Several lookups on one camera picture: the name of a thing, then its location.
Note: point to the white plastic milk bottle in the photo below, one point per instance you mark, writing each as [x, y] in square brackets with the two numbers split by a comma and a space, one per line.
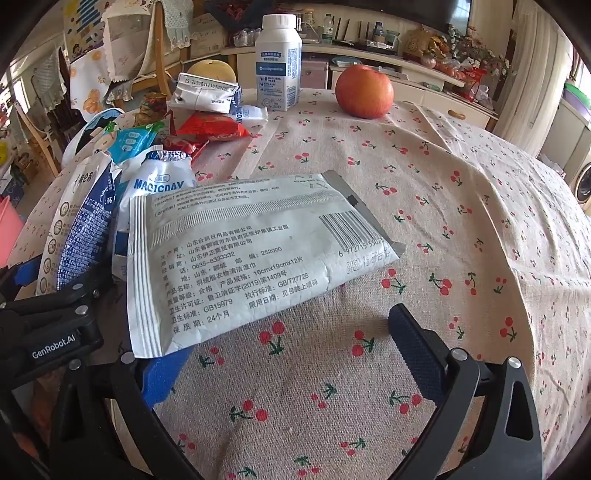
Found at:
[278, 62]

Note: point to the blue cartoon wipes packet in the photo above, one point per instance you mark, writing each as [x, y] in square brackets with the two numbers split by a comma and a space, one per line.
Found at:
[131, 141]

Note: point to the red apple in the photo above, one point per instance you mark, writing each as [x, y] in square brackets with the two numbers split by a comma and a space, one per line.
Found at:
[363, 92]

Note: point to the pink plastic bucket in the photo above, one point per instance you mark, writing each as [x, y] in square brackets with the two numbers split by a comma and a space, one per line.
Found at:
[10, 228]

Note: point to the light wooden chair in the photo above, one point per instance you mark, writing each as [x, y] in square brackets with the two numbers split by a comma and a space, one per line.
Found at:
[41, 140]

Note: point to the white tissue pack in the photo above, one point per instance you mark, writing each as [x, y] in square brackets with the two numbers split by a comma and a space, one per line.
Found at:
[251, 115]

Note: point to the white wet wipes packet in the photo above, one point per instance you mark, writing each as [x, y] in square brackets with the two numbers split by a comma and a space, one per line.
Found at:
[206, 260]

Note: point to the cherry print tablecloth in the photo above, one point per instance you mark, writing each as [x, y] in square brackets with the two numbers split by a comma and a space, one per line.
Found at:
[497, 262]

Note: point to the pink storage box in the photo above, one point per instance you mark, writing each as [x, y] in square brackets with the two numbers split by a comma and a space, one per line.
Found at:
[314, 74]

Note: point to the dark flower bouquet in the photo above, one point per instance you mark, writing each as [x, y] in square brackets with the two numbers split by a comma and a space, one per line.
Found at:
[236, 15]

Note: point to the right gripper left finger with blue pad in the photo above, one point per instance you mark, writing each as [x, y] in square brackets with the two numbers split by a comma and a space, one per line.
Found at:
[138, 385]

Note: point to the yellow red snack bag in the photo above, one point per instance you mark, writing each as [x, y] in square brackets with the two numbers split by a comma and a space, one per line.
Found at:
[152, 108]

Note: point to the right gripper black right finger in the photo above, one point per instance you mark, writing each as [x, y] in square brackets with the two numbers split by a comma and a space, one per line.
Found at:
[506, 442]

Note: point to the dining table orange print cloth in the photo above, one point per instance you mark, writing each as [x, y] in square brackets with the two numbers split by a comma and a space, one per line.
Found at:
[89, 82]

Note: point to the wooden chair with cover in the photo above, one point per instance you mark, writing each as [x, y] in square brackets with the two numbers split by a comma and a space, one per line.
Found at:
[129, 39]

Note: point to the black flat television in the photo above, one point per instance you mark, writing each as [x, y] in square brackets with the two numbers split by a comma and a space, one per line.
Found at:
[452, 12]

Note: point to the white curtain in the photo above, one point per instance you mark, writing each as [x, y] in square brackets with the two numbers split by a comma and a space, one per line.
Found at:
[539, 70]

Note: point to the red gold candy packet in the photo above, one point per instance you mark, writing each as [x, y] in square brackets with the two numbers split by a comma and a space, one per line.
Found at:
[212, 127]

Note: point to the white Magicday yogurt pouch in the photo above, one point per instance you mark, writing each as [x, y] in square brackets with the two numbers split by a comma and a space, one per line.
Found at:
[153, 171]

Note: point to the crushed black white carton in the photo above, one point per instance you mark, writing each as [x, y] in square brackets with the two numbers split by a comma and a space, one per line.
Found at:
[197, 93]

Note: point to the white TV cabinet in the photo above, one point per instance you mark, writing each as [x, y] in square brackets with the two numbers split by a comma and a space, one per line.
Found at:
[412, 81]

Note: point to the red chocolate snack wrapper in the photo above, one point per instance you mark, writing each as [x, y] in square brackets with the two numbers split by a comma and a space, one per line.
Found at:
[192, 148]

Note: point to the blue white milk carton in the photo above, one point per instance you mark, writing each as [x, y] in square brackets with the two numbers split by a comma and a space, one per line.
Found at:
[78, 233]

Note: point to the white washing machine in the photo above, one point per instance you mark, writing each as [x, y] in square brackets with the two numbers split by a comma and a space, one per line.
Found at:
[581, 183]

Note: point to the yellow pear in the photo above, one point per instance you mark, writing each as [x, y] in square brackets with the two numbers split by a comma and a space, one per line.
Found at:
[213, 69]

